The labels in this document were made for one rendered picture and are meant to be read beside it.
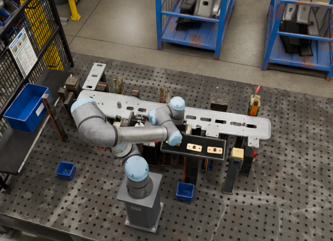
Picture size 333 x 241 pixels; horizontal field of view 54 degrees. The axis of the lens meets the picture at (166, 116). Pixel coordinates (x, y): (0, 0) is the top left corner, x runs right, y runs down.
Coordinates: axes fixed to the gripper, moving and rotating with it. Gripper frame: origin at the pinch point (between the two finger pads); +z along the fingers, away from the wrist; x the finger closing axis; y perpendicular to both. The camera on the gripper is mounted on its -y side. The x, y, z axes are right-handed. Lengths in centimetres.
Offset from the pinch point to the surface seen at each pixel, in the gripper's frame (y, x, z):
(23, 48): -117, 30, -15
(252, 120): 42, 44, 18
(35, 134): -90, -14, 15
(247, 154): 44, 18, 21
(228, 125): 27.4, 34.5, 17.9
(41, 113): -94, 1, 11
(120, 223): -23, -41, 49
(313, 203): 93, 12, 48
